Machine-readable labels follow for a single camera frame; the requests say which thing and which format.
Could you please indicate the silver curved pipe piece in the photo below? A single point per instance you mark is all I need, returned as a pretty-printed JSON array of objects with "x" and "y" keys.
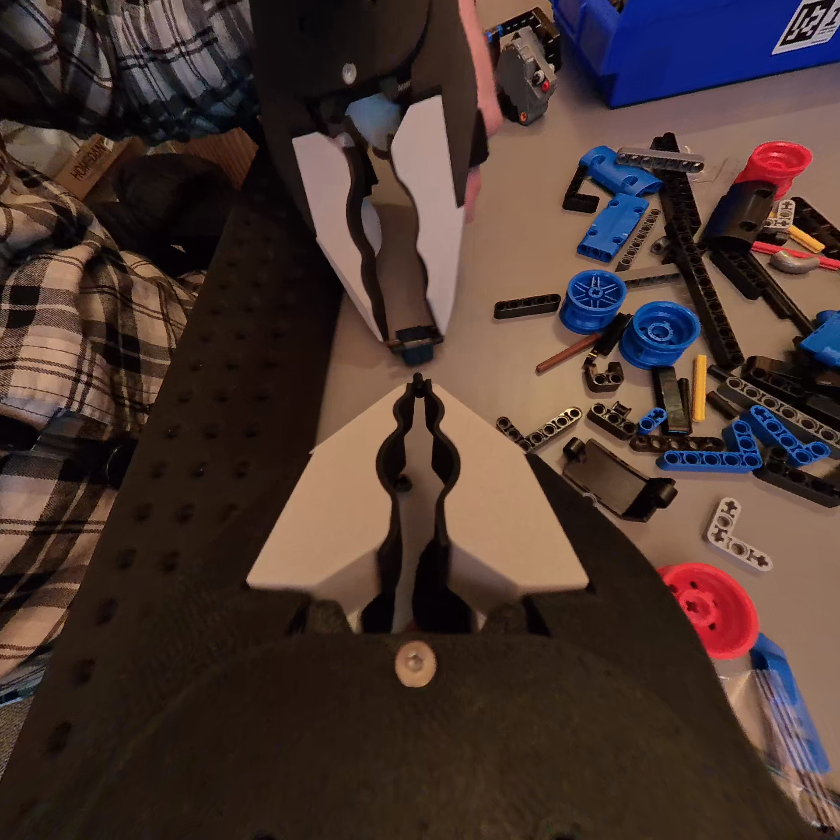
[{"x": 794, "y": 261}]

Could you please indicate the black L-shaped beam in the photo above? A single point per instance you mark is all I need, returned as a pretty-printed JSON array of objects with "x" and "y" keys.
[{"x": 538, "y": 433}]

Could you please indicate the blue bent short beam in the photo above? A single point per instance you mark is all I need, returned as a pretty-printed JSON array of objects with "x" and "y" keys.
[{"x": 784, "y": 436}]

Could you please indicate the red wheel rim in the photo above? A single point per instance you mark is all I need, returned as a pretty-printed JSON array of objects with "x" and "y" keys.
[
  {"x": 712, "y": 610},
  {"x": 778, "y": 167}
]

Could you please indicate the grey seven-hole beam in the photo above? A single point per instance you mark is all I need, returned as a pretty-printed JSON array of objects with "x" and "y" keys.
[{"x": 659, "y": 159}]

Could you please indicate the dark grey flat strip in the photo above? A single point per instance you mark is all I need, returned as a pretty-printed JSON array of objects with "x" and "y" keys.
[{"x": 649, "y": 279}]

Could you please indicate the dark grey motor block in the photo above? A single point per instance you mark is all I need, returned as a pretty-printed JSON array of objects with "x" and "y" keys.
[{"x": 525, "y": 72}]

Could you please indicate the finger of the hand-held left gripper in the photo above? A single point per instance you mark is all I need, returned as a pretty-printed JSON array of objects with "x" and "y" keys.
[
  {"x": 325, "y": 197},
  {"x": 433, "y": 197}
]

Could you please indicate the blue rectangular panel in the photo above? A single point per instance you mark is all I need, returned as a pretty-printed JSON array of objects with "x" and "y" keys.
[{"x": 610, "y": 226}]

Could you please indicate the black curved panel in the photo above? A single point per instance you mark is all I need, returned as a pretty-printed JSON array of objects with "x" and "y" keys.
[{"x": 738, "y": 213}]

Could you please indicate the black thin liftarm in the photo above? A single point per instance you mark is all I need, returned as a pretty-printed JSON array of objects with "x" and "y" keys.
[{"x": 610, "y": 334}]

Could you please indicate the blue L-shaped beam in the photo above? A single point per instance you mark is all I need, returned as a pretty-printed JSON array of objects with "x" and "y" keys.
[{"x": 709, "y": 460}]

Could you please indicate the grey desk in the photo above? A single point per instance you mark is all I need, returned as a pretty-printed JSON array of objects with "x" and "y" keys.
[{"x": 512, "y": 262}]

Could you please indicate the black wedge piece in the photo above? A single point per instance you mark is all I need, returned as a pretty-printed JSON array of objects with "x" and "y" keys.
[{"x": 666, "y": 141}]

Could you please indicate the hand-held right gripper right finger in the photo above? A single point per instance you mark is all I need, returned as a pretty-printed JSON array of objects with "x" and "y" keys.
[{"x": 512, "y": 525}]

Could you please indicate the black studded base plate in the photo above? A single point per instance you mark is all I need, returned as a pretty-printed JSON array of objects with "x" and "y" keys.
[{"x": 229, "y": 394}]

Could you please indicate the thin black beam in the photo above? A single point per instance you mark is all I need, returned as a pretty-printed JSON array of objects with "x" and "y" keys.
[{"x": 820, "y": 223}]

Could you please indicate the small blue connector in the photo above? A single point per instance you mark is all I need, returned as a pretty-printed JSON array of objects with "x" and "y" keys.
[{"x": 653, "y": 418}]

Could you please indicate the blue curved panel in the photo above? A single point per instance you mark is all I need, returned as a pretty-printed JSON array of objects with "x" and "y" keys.
[{"x": 617, "y": 170}]

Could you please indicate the long black beam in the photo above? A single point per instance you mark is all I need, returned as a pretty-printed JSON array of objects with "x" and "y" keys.
[{"x": 699, "y": 262}]

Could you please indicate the short yellow axle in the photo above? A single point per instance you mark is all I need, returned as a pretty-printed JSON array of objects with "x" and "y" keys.
[{"x": 806, "y": 238}]

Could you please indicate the blue bin with square tag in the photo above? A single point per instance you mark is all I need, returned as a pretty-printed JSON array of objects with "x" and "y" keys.
[{"x": 689, "y": 46}]

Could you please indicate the black flat clip panel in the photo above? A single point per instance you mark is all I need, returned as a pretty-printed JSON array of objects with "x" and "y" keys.
[{"x": 617, "y": 482}]

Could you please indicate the short black L beam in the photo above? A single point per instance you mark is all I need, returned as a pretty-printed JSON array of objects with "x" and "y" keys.
[{"x": 577, "y": 200}]

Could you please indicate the black rectangular brick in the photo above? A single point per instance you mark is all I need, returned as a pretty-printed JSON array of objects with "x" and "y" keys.
[{"x": 669, "y": 407}]

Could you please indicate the blue wheel rim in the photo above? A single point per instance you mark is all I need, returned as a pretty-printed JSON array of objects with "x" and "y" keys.
[
  {"x": 659, "y": 334},
  {"x": 594, "y": 302}
]

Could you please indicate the long grey beam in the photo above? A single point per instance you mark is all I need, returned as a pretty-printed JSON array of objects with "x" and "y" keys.
[{"x": 781, "y": 407}]

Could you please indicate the black eleven-hole beam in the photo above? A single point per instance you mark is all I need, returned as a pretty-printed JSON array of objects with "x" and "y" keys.
[{"x": 761, "y": 282}]

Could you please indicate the black five-hole beam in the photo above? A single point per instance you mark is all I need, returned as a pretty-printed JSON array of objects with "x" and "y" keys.
[{"x": 527, "y": 306}]

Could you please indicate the black connector assembly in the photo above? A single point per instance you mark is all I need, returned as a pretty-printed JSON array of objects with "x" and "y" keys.
[{"x": 413, "y": 341}]

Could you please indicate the person's left hand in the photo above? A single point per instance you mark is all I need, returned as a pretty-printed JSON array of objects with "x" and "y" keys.
[{"x": 491, "y": 111}]

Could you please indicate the black double connector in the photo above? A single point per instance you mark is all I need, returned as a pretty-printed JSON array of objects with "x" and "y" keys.
[{"x": 610, "y": 420}]

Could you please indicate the tan cardboard box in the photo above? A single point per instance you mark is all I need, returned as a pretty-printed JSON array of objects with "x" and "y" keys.
[{"x": 85, "y": 164}]

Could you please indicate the red axle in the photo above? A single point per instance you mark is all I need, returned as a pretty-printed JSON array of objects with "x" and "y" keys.
[{"x": 761, "y": 247}]

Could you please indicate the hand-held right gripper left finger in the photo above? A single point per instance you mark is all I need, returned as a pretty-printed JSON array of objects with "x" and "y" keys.
[{"x": 328, "y": 525}]

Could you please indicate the small black pin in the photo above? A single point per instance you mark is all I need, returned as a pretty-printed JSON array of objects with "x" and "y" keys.
[
  {"x": 418, "y": 386},
  {"x": 401, "y": 484}
]

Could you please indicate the dark grey nine-hole beam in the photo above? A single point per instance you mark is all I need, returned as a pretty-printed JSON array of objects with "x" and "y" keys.
[{"x": 638, "y": 239}]

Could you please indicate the black U-shaped connector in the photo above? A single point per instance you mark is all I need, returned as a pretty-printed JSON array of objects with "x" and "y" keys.
[{"x": 600, "y": 379}]

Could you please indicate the blue folded panel piece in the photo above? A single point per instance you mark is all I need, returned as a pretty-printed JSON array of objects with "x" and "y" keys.
[{"x": 823, "y": 341}]

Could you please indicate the black six-hole beam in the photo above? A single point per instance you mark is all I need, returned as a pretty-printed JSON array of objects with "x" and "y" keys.
[{"x": 794, "y": 476}]

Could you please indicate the clear bag of small pins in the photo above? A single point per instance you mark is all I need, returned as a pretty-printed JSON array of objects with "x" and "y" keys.
[{"x": 781, "y": 722}]

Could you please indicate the short black straight beam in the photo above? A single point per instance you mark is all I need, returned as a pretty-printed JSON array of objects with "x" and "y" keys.
[{"x": 676, "y": 443}]

